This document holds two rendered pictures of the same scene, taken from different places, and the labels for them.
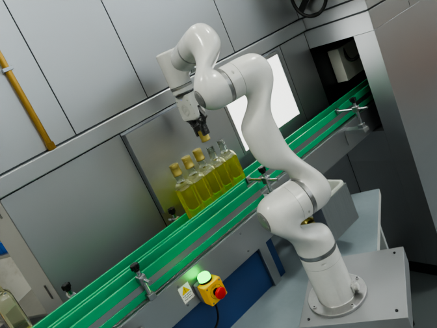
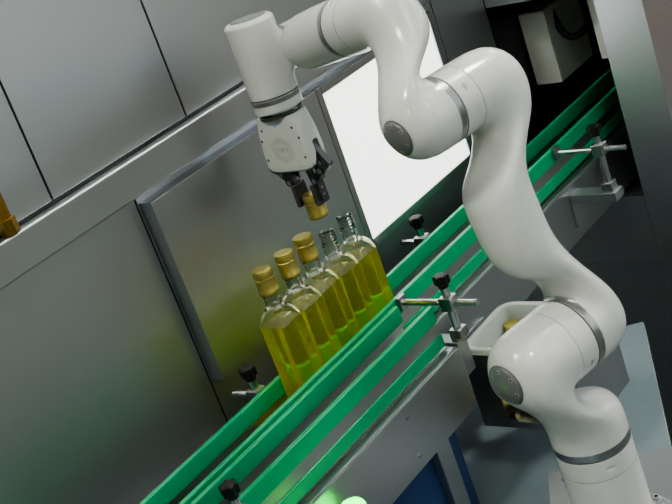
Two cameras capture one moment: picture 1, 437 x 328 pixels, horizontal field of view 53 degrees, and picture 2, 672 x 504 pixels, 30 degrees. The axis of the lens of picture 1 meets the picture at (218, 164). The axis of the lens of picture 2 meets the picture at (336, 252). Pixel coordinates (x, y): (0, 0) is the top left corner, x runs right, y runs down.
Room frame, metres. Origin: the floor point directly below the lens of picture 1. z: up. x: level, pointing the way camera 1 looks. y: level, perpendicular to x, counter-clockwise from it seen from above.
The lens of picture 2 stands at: (-0.34, 0.47, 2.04)
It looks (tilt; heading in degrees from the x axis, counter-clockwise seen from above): 21 degrees down; 347
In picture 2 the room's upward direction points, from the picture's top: 20 degrees counter-clockwise
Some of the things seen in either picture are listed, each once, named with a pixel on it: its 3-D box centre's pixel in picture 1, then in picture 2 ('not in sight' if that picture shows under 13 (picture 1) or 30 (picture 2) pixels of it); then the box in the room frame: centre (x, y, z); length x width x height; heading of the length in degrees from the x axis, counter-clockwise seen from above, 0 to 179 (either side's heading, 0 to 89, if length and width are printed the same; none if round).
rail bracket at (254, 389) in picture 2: (175, 222); (250, 400); (1.58, 0.24, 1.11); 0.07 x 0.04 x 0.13; 34
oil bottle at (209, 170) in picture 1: (214, 189); (334, 324); (1.62, 0.05, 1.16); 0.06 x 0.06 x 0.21; 35
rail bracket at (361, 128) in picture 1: (355, 120); (595, 174); (1.94, -0.66, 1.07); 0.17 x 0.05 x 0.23; 34
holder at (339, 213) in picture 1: (311, 209); (532, 367); (1.59, -0.26, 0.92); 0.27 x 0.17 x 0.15; 34
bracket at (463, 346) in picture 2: not in sight; (445, 353); (1.60, -0.12, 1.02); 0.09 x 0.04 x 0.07; 34
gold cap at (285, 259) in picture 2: (187, 162); (287, 263); (1.58, 0.10, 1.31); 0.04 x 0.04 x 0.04
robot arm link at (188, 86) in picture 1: (182, 88); (276, 101); (1.65, 0.01, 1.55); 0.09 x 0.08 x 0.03; 34
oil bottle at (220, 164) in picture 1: (225, 181); (353, 307); (1.65, 0.01, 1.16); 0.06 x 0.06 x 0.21; 34
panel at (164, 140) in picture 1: (225, 123); (332, 177); (1.88, -0.10, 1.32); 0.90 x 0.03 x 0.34; 124
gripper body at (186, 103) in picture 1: (189, 104); (289, 135); (1.65, 0.01, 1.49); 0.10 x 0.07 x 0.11; 34
